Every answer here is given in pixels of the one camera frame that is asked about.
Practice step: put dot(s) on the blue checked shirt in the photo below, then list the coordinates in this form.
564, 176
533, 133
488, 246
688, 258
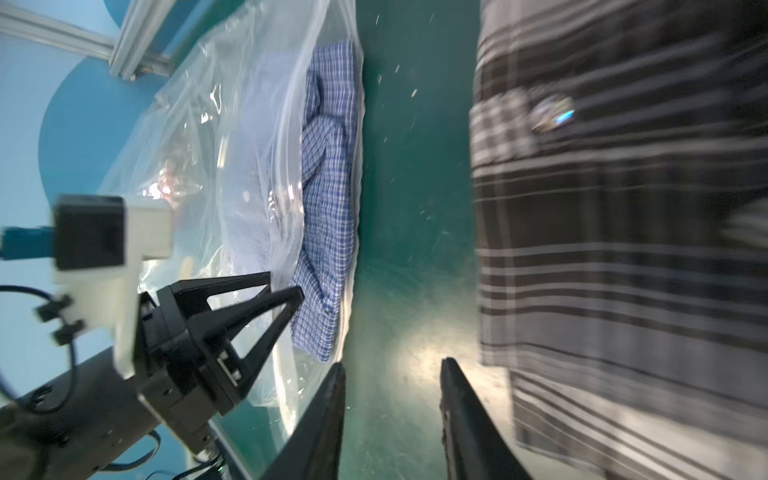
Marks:
329, 134

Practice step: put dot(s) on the aluminium back frame rail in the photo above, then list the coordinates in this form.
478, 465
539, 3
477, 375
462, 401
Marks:
128, 56

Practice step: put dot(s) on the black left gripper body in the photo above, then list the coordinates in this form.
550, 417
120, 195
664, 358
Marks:
171, 377

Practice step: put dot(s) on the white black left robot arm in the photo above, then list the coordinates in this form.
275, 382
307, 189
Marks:
81, 422

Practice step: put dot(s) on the clear plastic vacuum bag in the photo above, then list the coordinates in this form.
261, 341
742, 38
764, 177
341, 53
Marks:
221, 143

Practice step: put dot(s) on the dark plaid shirt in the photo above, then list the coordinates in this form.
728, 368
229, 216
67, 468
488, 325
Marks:
619, 164

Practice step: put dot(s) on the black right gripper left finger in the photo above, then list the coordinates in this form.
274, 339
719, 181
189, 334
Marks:
314, 449

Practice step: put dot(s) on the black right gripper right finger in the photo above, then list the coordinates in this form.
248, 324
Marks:
473, 446

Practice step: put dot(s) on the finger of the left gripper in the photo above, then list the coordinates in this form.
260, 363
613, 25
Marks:
189, 297
237, 340

